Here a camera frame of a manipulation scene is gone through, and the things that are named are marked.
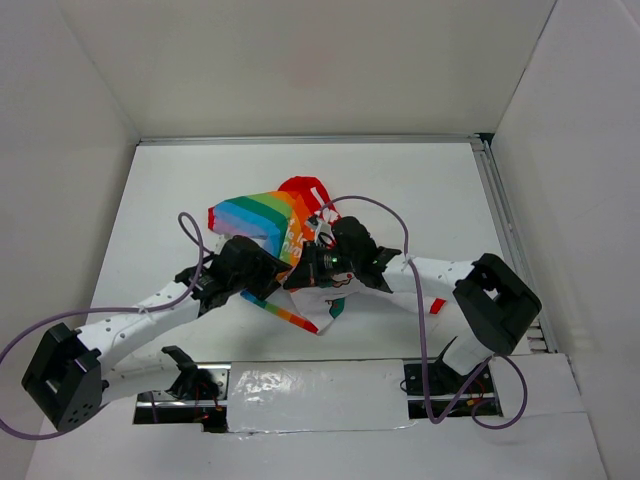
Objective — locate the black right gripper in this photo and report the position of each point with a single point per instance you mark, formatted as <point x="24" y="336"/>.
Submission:
<point x="309" y="273"/>

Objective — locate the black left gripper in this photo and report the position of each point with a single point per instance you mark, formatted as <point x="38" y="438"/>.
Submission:
<point x="268" y="266"/>

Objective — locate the rainbow white children's jacket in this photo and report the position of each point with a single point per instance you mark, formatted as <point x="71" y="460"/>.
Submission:
<point x="276" y="219"/>

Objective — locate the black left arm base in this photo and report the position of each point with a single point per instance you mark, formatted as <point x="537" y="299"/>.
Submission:
<point x="197" y="394"/>

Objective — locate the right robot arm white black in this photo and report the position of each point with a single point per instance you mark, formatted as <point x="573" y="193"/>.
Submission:
<point x="497" y="305"/>

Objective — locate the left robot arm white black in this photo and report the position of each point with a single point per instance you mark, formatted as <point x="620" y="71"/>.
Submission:
<point x="74" y="373"/>

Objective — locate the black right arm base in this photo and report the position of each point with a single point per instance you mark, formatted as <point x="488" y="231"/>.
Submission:
<point x="443" y="386"/>

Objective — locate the silver foil tape panel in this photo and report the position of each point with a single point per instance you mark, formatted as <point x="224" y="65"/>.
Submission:
<point x="296" y="397"/>

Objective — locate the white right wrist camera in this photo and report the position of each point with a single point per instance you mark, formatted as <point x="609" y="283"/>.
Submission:
<point x="322" y="231"/>

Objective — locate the aluminium frame rail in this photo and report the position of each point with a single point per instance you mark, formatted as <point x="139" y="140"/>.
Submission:
<point x="434" y="196"/>

